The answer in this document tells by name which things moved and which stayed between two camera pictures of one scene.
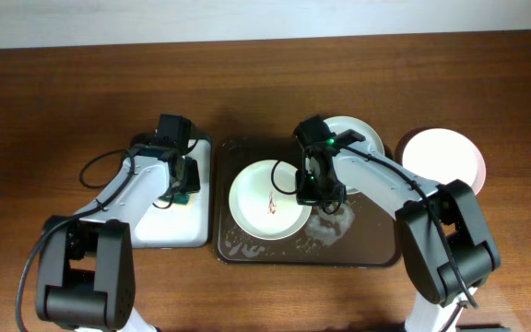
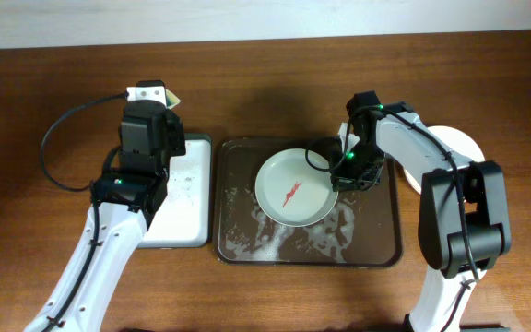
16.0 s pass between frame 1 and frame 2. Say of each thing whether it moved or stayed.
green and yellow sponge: moved
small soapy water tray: stayed
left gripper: moved
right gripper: moved
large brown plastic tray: stayed
